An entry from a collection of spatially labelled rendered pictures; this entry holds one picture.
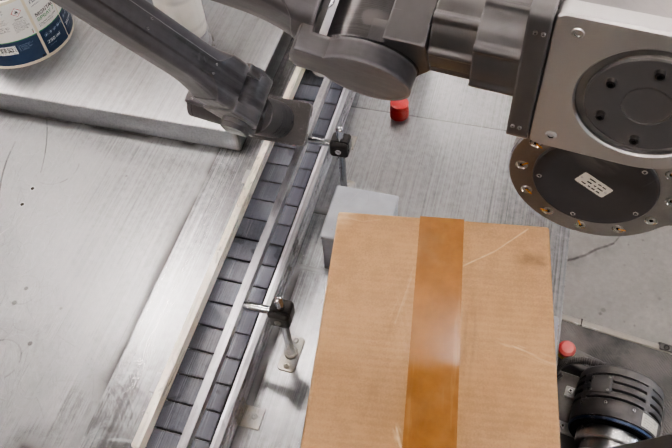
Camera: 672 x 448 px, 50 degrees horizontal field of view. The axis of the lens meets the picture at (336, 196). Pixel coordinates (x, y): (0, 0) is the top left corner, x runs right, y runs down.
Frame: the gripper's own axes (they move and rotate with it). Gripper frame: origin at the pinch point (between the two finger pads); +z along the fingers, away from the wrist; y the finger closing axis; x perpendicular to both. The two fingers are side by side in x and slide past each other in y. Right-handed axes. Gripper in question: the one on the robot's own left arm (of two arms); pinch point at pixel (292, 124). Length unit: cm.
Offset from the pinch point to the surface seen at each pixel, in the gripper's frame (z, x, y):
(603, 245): 107, 16, -67
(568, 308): 93, 34, -59
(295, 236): -6.8, 17.1, -5.7
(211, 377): -30.8, 33.3, -4.6
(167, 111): 5.6, 1.5, 25.0
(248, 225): -7.0, 16.9, 2.1
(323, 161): 3.1, 5.1, -5.5
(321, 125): 7.5, -0.9, -2.9
